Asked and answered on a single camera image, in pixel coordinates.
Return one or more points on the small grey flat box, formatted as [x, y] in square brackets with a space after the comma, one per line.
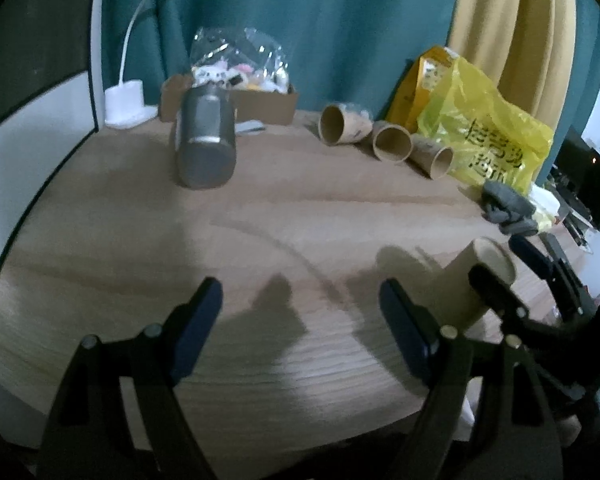
[250, 126]

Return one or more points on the teal curtain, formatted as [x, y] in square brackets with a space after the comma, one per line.
[320, 25]

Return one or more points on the black monitor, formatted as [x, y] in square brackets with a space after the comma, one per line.
[592, 180]

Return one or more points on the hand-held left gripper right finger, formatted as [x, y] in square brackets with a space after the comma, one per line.
[406, 332]

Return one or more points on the yellow plastic bag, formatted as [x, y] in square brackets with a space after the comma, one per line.
[480, 125]

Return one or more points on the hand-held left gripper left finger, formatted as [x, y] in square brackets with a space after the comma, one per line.
[198, 327]

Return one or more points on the white crumpled tissue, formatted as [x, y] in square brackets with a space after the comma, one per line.
[546, 205]

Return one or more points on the grey metal bottle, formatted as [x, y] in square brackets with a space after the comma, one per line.
[206, 135]

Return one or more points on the brown cardboard box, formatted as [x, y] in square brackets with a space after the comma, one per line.
[260, 105]

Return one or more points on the clear plastic bag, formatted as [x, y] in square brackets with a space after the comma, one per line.
[240, 60]

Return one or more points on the grey cloth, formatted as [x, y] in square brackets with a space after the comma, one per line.
[507, 205]

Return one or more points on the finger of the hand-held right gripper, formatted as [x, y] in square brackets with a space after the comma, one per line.
[495, 290]
[530, 256]

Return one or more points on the white desk lamp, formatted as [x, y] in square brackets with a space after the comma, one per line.
[130, 60]

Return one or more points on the brown paper cup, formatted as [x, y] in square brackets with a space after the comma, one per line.
[472, 280]
[391, 141]
[341, 124]
[434, 157]

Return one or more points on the yellow curtain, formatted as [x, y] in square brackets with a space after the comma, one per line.
[515, 25]

